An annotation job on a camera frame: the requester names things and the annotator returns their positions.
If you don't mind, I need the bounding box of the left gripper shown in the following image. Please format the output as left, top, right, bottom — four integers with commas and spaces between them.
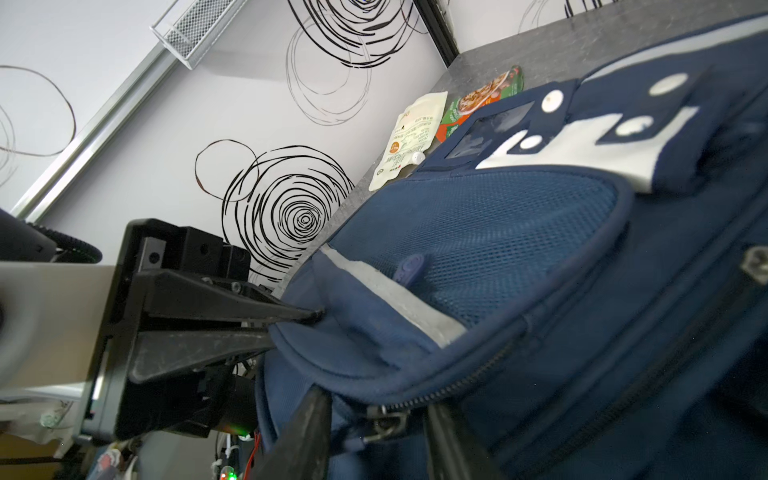
77, 219, 324, 444

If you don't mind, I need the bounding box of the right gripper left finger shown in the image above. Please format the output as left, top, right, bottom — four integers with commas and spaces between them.
254, 386, 332, 480

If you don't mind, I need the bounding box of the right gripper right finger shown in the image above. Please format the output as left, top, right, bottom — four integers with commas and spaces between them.
424, 402, 505, 480

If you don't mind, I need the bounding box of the navy blue student backpack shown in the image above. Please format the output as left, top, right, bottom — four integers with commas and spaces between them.
252, 14, 767, 479

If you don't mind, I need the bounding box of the white cream food pouch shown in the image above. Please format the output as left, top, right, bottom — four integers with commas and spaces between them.
368, 91, 447, 192

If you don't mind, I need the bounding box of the orange green snack packet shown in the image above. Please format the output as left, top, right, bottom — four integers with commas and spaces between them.
435, 65, 525, 143

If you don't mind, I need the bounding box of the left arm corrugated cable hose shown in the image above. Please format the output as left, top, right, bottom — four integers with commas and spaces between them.
26, 221, 104, 265

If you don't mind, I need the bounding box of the white wire wall shelf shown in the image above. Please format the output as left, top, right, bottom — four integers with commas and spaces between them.
150, 0, 247, 70

